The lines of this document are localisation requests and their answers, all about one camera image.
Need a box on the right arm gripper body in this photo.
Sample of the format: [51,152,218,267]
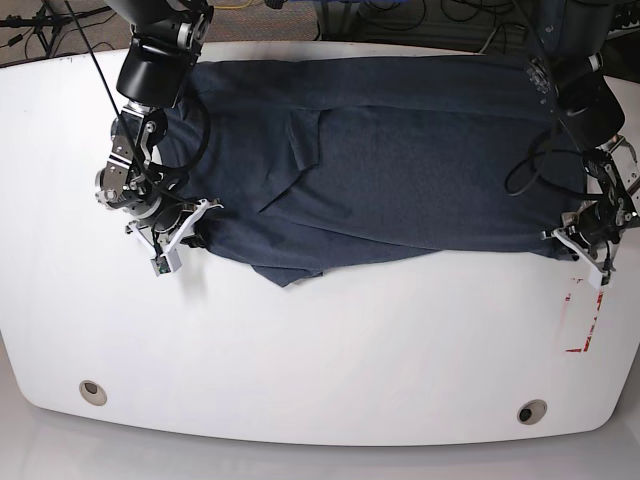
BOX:
[125,199,223,260]

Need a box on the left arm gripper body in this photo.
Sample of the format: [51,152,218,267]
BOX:
[540,199,630,278]

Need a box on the dark blue printed T-shirt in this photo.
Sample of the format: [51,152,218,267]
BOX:
[159,56,579,287]

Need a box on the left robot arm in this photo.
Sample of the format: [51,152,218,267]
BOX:
[504,1,639,287]

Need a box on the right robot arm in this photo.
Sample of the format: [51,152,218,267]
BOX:
[96,1,221,275]

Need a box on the red tape rectangle marking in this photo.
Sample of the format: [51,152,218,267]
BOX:
[558,277,603,353]

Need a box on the black tripod stand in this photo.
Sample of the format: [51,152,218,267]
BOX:
[1,1,115,59]

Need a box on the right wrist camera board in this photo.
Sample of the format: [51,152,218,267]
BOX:
[151,250,182,276]

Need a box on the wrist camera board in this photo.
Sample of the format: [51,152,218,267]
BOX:
[588,269,612,290]
[151,250,182,276]

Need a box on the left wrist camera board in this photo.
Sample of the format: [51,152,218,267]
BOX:
[588,269,612,290]

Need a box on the left table cable grommet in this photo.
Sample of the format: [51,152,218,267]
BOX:
[79,380,108,407]

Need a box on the table cable grommet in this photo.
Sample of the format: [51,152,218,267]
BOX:
[517,399,548,426]
[79,380,108,407]

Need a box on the right table cable grommet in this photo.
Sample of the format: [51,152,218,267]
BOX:
[517,399,548,426]

